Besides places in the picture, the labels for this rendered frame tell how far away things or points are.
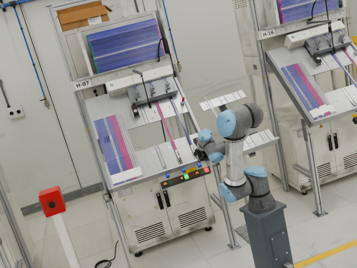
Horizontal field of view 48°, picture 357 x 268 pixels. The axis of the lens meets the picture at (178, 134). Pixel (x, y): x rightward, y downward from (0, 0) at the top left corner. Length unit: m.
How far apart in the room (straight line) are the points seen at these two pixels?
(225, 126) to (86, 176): 2.95
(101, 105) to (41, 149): 1.76
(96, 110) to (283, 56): 1.49
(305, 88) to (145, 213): 1.49
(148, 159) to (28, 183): 2.23
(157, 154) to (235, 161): 0.81
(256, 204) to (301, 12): 1.70
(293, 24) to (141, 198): 1.77
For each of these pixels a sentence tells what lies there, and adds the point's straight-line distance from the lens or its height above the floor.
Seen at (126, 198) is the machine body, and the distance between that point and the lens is 2.94.
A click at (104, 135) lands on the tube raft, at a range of 2.73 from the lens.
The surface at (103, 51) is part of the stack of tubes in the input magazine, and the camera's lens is 2.86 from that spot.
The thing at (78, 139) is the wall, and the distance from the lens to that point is 4.47.
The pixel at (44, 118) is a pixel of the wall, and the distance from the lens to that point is 4.44.
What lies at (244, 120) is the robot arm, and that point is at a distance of 1.85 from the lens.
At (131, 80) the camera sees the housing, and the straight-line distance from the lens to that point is 2.86.
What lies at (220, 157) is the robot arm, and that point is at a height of 0.86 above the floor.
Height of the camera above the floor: 1.63
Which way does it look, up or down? 16 degrees down
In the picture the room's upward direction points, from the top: 14 degrees counter-clockwise
